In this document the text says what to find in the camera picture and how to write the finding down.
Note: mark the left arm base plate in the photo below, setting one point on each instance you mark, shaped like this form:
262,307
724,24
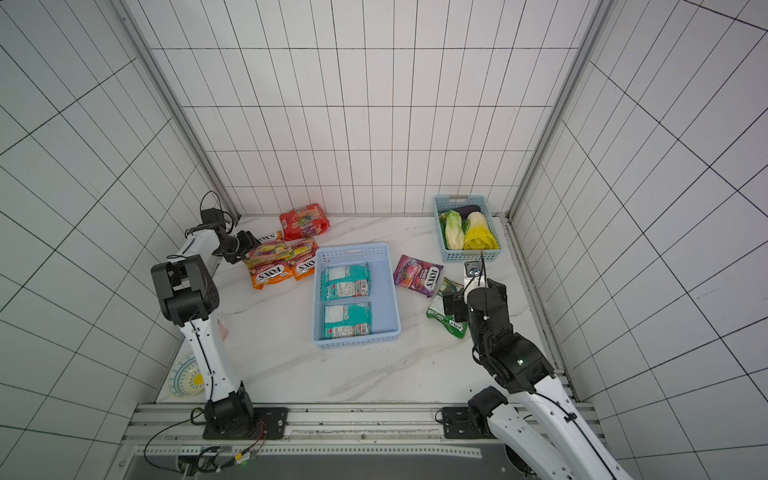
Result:
226,424

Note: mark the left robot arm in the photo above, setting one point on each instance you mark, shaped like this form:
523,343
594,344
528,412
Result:
189,299

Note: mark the dark eggplant toy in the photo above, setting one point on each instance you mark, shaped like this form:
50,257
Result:
466,210

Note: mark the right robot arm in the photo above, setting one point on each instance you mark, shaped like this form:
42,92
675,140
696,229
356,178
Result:
527,407

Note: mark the pink yellow Fox's bag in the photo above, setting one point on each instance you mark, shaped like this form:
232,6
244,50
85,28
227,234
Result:
268,252

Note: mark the purple Fox's candy bag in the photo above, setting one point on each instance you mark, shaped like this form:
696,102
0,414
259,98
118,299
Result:
417,275

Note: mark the light blue plastic basket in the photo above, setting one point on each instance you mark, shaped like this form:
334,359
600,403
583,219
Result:
354,298

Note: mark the small teal vegetable basket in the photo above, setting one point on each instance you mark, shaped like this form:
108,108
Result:
443,203

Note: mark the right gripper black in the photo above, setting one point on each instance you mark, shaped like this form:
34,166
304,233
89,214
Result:
455,305

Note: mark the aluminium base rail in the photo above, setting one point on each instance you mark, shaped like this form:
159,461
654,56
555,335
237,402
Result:
166,432

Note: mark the pink green Fox's bag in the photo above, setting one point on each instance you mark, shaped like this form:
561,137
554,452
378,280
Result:
270,273

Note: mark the yellow patterned bowl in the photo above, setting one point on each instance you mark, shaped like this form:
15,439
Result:
185,379

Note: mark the pink plastic cup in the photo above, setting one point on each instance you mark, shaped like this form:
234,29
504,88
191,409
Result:
223,329

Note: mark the teal candy bag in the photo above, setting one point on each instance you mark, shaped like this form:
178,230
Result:
347,320
342,282

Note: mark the yellow cabbage toy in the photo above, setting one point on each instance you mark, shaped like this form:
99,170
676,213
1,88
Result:
478,235

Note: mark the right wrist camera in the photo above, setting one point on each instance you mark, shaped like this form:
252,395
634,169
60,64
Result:
474,269

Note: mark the green snack bag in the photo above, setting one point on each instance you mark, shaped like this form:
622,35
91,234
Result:
441,311

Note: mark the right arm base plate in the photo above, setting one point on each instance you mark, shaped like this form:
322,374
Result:
462,423

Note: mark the red candy bag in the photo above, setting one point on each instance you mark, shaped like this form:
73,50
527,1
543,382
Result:
304,222

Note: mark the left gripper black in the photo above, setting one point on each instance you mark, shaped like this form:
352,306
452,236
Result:
248,242

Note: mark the orange Fox's candy bag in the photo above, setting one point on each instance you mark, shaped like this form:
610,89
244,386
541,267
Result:
302,259

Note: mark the green cabbage toy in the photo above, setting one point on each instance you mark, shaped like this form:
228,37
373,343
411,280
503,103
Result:
453,232

